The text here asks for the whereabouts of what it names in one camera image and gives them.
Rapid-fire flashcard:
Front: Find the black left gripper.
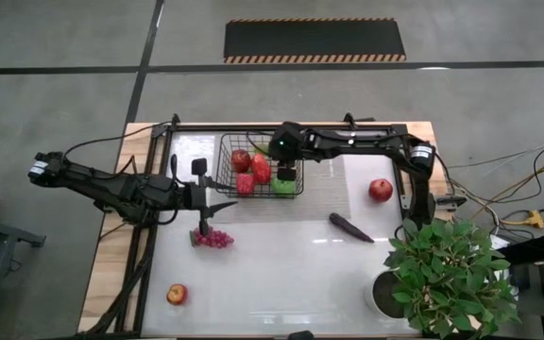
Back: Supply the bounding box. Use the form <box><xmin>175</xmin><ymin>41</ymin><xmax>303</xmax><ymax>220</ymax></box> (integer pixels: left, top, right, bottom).
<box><xmin>177</xmin><ymin>158</ymin><xmax>239</xmax><ymax>237</ymax></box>

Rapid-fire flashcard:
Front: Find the red grape bunch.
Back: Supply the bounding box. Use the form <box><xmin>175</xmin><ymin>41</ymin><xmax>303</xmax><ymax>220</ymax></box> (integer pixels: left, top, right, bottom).
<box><xmin>189</xmin><ymin>226</ymin><xmax>235</xmax><ymax>250</ymax></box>

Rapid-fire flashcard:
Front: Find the dark red apple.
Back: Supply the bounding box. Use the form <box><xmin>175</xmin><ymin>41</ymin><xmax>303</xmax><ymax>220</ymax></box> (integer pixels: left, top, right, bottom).
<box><xmin>230</xmin><ymin>148</ymin><xmax>253</xmax><ymax>174</ymax></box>

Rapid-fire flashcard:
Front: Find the dark purple carrot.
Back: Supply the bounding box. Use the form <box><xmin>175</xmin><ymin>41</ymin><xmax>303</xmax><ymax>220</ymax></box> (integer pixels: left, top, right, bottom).
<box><xmin>328</xmin><ymin>212</ymin><xmax>376</xmax><ymax>244</ymax></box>

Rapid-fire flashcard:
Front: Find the red yellow peach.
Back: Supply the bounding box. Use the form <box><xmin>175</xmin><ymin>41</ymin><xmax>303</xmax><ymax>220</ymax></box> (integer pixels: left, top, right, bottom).
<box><xmin>166</xmin><ymin>283</ymin><xmax>189</xmax><ymax>307</ymax></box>

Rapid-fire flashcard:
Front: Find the black hazard-striped floor mat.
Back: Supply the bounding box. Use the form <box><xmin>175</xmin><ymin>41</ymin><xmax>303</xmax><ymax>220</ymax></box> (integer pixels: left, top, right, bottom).
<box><xmin>223</xmin><ymin>17</ymin><xmax>407</xmax><ymax>64</ymax></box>

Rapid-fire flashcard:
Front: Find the white plant pot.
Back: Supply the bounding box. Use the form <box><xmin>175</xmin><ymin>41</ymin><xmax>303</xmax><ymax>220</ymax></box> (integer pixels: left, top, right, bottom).
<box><xmin>370</xmin><ymin>268</ymin><xmax>411</xmax><ymax>320</ymax></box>

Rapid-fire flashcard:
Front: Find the grey metal stand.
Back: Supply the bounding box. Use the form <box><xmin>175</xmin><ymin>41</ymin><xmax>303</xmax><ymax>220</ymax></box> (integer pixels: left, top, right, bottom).
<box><xmin>0</xmin><ymin>212</ymin><xmax>46</xmax><ymax>340</ymax></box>

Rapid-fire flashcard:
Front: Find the green leafy potted plant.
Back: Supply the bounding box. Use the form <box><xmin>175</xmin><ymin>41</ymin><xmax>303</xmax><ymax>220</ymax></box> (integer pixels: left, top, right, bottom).
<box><xmin>383</xmin><ymin>217</ymin><xmax>521</xmax><ymax>339</ymax></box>

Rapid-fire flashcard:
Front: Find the black wire basket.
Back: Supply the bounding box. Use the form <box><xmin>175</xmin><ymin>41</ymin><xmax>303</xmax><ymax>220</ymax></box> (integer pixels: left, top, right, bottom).
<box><xmin>214</xmin><ymin>131</ymin><xmax>305</xmax><ymax>199</ymax></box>

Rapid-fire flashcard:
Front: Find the thin black cable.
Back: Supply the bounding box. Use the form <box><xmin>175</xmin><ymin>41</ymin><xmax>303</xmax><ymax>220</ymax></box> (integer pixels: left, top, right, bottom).
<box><xmin>61</xmin><ymin>120</ymin><xmax>175</xmax><ymax>162</ymax></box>

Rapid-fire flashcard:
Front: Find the yellow power cord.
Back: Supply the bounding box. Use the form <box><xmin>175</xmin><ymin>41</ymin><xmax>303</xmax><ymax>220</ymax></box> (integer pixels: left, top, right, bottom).
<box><xmin>469</xmin><ymin>162</ymin><xmax>544</xmax><ymax>230</ymax></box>

